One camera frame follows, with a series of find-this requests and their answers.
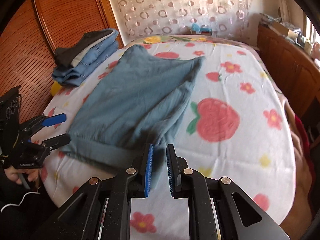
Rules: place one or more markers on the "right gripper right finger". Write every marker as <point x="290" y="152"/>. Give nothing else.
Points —
<point x="218" y="209"/>

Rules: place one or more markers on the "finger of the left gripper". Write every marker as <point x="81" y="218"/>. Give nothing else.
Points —
<point x="47" y="122"/>
<point x="47" y="145"/>

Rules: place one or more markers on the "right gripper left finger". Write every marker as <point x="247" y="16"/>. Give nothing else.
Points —
<point x="100" y="209"/>

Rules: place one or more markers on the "teal grey pants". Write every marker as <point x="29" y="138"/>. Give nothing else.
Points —
<point x="142" y="101"/>

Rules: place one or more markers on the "person's left hand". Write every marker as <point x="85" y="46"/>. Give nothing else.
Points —
<point x="15" y="175"/>

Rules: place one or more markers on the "folded blue jeans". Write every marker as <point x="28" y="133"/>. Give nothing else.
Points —
<point x="74" y="77"/>

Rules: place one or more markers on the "folded dark grey garment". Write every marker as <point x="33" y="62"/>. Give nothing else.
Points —
<point x="70" y="57"/>

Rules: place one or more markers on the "floral pink yellow blanket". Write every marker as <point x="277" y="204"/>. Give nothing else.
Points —
<point x="239" y="125"/>

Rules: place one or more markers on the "white strawberry flower bedsheet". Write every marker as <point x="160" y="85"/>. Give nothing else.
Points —
<point x="157" y="217"/>

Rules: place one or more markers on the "wooden cabinet counter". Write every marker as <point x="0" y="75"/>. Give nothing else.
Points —
<point x="293" y="71"/>

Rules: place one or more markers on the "circle pattern sheer curtain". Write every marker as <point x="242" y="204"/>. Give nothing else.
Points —
<point x="144" y="18"/>

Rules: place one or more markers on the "pink plush figurine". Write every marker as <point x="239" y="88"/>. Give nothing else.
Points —
<point x="315" y="54"/>

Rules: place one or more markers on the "blue item on box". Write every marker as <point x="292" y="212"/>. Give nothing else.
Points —
<point x="199" y="30"/>

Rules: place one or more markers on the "cardboard box on counter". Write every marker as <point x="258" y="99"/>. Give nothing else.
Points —
<point x="286" y="29"/>

